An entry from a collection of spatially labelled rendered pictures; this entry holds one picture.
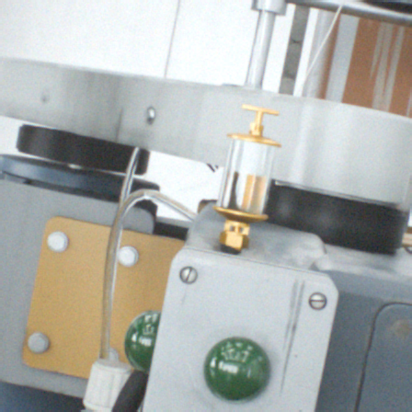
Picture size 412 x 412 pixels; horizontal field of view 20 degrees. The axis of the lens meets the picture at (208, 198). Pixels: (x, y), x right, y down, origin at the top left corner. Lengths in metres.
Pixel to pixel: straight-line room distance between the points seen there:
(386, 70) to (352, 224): 0.40
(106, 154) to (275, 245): 0.42
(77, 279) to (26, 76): 0.17
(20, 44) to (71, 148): 4.87
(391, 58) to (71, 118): 0.31
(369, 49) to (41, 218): 0.33
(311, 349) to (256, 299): 0.03
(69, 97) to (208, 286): 0.42
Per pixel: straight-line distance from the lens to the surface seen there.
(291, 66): 1.12
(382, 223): 0.69
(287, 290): 0.52
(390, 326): 0.58
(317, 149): 0.69
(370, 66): 1.07
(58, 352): 0.97
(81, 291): 0.96
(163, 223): 1.06
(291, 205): 0.69
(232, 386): 0.51
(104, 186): 1.00
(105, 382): 0.80
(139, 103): 0.84
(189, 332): 0.53
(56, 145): 1.01
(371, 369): 0.58
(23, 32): 5.87
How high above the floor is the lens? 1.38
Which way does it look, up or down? 3 degrees down
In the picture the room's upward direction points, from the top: 11 degrees clockwise
